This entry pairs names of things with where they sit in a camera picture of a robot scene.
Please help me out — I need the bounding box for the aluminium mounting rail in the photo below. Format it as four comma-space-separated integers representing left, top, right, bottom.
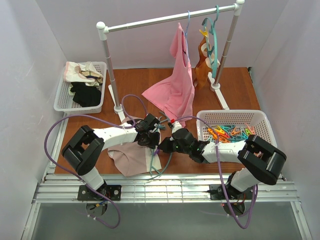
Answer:
32, 174, 300, 204

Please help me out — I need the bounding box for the teal hanger on right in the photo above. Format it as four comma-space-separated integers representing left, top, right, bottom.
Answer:
201, 5, 220, 79

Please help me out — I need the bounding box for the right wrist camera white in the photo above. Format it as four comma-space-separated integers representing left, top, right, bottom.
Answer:
168, 119, 183, 134

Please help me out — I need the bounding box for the blue thin hanger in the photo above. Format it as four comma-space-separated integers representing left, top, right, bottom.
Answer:
184, 10, 191, 62

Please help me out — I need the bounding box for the black garment in basket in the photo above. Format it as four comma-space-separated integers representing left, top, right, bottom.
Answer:
70, 82, 102, 108

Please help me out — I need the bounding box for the purple clothespin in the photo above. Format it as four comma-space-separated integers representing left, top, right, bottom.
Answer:
153, 149, 160, 156

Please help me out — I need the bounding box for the white clothespin basket right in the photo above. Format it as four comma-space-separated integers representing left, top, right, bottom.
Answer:
196, 109, 277, 150

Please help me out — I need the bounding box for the pink t-shirt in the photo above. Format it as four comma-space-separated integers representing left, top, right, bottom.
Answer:
142, 23, 195, 127

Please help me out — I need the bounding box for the mauve underwear white waistband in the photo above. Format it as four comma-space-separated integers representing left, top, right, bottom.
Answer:
107, 142, 162, 177

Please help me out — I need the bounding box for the pile of coloured clothespins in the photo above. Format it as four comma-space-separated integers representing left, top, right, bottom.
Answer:
204, 123, 256, 143

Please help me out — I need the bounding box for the teal clothes hanger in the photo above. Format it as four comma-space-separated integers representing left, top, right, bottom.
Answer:
148, 111, 173, 181

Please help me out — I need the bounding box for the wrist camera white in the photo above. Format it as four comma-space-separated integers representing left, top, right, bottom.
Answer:
168, 119, 183, 134
149, 120, 161, 133

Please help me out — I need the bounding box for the brown beige underwear hanging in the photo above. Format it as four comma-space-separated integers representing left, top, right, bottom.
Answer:
193, 37, 215, 90

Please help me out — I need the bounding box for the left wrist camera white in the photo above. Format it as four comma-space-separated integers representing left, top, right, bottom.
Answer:
149, 120, 161, 133

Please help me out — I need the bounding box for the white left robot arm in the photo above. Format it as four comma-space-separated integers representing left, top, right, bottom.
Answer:
61, 113, 160, 192

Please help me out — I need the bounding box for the white clothes rack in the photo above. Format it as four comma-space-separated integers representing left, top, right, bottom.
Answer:
96, 0, 246, 122

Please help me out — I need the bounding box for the yellow clothespin on hanger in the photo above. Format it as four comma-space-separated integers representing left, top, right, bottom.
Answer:
199, 29, 209, 41

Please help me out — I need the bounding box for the cream pink garment in basket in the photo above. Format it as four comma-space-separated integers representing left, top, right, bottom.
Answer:
63, 61, 104, 87

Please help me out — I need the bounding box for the white laundry basket left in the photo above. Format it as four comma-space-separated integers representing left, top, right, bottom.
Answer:
54, 61, 107, 115

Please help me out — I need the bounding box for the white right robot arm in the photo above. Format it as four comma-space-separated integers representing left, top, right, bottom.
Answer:
158, 128, 287, 196

